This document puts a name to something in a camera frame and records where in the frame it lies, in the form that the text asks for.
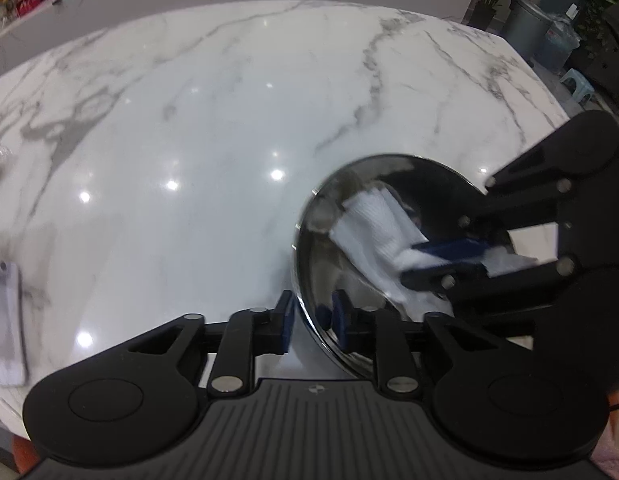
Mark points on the white cleaning cloth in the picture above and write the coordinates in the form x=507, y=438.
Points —
x=372, y=230

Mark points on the green plastic stool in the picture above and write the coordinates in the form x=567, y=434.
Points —
x=577, y=85

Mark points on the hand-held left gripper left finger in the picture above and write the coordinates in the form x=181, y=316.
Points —
x=287, y=321

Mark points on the steel bowl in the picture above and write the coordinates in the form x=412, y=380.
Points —
x=323, y=240

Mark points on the white folded cloth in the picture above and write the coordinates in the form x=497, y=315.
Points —
x=6, y=330

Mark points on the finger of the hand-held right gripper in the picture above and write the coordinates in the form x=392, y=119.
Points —
x=442, y=280
x=454, y=249

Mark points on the dark sofa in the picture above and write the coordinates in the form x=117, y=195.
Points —
x=614, y=75

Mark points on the grey trash bin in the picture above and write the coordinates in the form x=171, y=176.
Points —
x=527, y=25

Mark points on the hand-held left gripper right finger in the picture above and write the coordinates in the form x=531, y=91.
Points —
x=339, y=322

